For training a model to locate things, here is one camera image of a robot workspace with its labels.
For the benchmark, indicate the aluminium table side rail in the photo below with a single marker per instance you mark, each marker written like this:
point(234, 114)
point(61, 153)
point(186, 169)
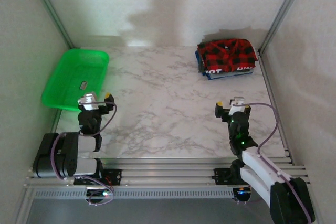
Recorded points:
point(271, 90)

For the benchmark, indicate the green plastic basket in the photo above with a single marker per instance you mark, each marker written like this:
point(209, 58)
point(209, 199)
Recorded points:
point(76, 69)

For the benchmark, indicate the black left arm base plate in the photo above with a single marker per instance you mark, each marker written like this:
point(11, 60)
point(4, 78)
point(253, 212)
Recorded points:
point(113, 176)

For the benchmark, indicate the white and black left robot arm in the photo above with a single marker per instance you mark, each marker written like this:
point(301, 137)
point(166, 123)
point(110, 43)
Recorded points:
point(52, 158)

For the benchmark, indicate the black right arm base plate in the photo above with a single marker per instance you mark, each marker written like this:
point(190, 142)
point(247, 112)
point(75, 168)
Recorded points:
point(223, 175)

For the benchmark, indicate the small grey label sticker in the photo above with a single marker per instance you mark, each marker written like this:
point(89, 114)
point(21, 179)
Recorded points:
point(83, 85)

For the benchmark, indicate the aluminium corner post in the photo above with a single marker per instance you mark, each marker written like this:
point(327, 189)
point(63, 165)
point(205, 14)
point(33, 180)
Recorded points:
point(283, 11)
point(50, 6)

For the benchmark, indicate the controller board with lit LED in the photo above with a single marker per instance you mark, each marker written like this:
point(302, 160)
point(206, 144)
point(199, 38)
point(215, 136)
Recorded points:
point(242, 192)
point(105, 194)

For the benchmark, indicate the aluminium rail frame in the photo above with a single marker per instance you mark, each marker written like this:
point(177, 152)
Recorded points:
point(170, 171)

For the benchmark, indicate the red black plaid shirt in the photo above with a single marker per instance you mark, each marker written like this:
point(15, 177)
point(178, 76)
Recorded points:
point(223, 56)

